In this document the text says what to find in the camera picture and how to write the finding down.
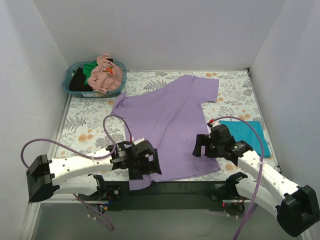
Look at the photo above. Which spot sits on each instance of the folded teal t shirt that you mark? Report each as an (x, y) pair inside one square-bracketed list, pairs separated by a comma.
[(242, 132)]

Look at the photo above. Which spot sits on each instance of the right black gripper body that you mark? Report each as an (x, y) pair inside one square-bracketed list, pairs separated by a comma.
[(203, 146)]

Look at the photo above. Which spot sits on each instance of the pink crumpled shirt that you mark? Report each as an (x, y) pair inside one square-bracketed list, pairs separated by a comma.
[(107, 76)]

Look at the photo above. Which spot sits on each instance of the aluminium frame rail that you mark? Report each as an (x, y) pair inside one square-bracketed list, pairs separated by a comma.
[(59, 218)]

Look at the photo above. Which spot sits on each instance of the teal plastic laundry basket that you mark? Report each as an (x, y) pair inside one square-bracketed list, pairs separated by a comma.
[(72, 69)]

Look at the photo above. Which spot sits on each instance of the green shirt in basket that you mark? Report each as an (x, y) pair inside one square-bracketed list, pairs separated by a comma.
[(87, 70)]

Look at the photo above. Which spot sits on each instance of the floral patterned table mat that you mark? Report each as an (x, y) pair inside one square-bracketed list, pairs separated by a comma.
[(83, 123)]

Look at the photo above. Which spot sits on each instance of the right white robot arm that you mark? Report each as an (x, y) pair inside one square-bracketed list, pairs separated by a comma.
[(295, 207)]

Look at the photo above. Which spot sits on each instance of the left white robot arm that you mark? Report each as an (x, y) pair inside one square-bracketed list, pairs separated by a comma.
[(80, 175)]

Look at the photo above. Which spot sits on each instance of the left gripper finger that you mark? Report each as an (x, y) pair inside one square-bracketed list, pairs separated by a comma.
[(154, 165), (137, 175)]

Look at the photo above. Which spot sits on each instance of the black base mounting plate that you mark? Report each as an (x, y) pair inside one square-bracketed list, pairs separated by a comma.
[(214, 196)]

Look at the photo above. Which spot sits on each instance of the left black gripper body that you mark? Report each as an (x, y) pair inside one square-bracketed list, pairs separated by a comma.
[(152, 163)]

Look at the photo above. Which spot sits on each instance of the black shirt in basket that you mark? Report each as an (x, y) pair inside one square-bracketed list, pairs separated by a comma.
[(77, 82)]

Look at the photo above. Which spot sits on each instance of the purple t shirt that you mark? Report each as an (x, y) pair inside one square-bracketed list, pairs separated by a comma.
[(170, 118)]

